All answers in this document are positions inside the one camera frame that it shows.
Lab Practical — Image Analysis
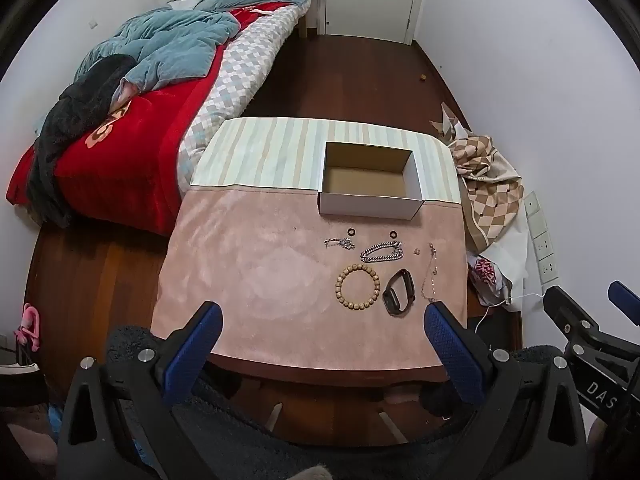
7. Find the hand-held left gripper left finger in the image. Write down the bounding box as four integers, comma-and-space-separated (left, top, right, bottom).
56, 301, 224, 480

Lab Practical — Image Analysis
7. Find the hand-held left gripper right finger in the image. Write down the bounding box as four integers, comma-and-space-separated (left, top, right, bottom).
424, 301, 590, 480

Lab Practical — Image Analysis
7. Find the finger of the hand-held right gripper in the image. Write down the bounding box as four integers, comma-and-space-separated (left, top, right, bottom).
607, 281, 640, 328
543, 286, 640, 361

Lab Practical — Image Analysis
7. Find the black smart band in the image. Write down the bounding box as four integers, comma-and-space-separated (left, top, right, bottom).
382, 269, 415, 317

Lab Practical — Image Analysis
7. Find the thin rose gold necklace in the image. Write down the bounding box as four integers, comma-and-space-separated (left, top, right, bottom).
420, 243, 441, 306

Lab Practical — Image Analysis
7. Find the silver chain bracelet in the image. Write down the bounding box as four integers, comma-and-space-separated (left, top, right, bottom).
360, 241, 404, 264

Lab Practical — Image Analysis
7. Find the wooden bead bracelet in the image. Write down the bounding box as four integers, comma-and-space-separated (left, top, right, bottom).
335, 265, 381, 312

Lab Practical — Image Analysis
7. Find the white cardboard box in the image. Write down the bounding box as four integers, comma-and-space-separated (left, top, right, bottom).
318, 141, 425, 221

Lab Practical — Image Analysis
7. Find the white cloth bag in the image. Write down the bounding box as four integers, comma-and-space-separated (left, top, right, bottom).
467, 200, 531, 306

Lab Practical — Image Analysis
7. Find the table with striped pink cloth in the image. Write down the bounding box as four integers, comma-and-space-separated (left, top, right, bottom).
151, 117, 470, 376

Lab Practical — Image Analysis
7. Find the beige checkered cloth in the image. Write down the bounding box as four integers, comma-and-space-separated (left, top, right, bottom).
430, 102, 526, 253

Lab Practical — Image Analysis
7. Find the pink plastic object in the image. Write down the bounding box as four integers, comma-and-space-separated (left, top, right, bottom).
14, 302, 43, 353

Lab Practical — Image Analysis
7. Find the bed with red blanket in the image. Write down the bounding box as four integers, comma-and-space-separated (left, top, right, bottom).
6, 7, 301, 236

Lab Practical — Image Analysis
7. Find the dark grey cloth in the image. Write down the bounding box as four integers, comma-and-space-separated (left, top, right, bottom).
26, 55, 138, 228

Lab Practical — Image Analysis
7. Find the checked bed sheet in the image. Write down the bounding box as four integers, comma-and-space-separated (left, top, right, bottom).
177, 2, 313, 196

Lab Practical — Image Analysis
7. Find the blue quilt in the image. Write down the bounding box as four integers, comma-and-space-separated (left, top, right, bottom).
75, 0, 313, 93

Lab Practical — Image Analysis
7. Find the white cable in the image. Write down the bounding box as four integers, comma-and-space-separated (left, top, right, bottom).
475, 290, 548, 333

